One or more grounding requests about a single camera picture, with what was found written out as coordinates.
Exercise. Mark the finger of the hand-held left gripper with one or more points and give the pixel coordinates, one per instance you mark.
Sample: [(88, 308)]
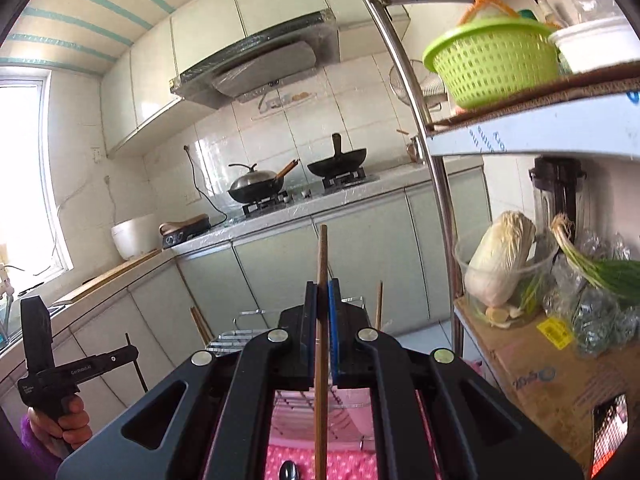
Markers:
[(120, 357)]

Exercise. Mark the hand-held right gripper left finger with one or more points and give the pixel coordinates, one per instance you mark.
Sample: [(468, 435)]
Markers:
[(311, 330)]

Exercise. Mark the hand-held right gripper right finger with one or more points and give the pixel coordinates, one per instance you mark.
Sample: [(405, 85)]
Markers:
[(334, 330)]

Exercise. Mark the black chopstick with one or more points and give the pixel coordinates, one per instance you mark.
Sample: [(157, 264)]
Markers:
[(140, 375)]

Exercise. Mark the wooden chopstick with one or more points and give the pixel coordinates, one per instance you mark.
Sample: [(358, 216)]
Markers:
[(205, 324), (197, 325), (322, 260), (380, 305)]

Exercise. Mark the person's left forearm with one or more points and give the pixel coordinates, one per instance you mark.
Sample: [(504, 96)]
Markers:
[(37, 452)]

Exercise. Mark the person's left hand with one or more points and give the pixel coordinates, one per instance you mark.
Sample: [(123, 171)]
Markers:
[(77, 425)]

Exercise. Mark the lower kitchen cabinets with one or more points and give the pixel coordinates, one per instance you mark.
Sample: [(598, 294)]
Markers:
[(280, 270)]

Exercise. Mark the kitchen cabinets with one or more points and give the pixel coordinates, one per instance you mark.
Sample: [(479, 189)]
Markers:
[(150, 80), (280, 270)]

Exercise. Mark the wooden cutting board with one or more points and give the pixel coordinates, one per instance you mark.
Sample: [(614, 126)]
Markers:
[(110, 275)]

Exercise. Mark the pink plastic drip tray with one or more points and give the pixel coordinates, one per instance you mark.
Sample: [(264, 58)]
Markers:
[(300, 437)]

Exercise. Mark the white rice cooker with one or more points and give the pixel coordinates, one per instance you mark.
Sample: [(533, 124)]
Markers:
[(135, 237)]

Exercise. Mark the gas stove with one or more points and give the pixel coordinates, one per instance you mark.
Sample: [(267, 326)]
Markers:
[(300, 194)]

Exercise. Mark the pink polka-dot cloth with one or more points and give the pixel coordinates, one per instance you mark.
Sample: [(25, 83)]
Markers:
[(350, 467)]

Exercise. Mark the black spoon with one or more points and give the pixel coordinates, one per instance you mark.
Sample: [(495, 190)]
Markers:
[(289, 471)]

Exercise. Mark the brown oval item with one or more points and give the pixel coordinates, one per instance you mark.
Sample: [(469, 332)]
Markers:
[(182, 224)]

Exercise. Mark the black wok with lid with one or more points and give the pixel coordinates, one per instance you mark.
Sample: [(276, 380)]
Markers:
[(252, 185)]

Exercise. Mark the garlic cloves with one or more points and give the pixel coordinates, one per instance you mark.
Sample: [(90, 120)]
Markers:
[(500, 316)]

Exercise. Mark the black open wok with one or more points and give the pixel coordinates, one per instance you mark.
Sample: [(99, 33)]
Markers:
[(340, 160)]

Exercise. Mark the napa cabbage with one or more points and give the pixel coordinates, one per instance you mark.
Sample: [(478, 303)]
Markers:
[(500, 255)]

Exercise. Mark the window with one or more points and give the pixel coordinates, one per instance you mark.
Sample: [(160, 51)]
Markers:
[(25, 160)]

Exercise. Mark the clear plastic bowl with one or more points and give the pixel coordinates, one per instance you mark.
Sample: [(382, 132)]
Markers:
[(530, 305)]

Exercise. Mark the cardboard box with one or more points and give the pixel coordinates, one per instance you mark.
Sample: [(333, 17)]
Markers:
[(530, 375)]

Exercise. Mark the clear plastic bags of greens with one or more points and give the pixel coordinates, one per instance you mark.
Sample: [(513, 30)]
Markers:
[(595, 325)]

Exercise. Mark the black blender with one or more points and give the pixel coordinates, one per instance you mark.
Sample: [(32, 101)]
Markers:
[(557, 185)]

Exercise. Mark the green onions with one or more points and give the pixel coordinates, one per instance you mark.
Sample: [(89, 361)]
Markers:
[(600, 270)]

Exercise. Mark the range hood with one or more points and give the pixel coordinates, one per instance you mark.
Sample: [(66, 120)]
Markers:
[(260, 60)]

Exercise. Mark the metal storage shelf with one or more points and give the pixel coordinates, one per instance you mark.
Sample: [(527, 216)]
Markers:
[(525, 130)]

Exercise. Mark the upper kitchen cabinets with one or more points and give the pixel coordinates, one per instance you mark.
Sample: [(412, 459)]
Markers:
[(150, 80)]

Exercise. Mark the green plastic basket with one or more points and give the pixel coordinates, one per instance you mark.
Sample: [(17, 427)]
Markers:
[(490, 70)]

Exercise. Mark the orange mesh bag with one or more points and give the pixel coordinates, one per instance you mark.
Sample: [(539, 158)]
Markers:
[(472, 10)]

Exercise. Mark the white plastic container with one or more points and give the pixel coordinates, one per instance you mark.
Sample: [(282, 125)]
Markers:
[(595, 45)]

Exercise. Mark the clear wall shelf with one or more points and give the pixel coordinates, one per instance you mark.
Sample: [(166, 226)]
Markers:
[(287, 102)]

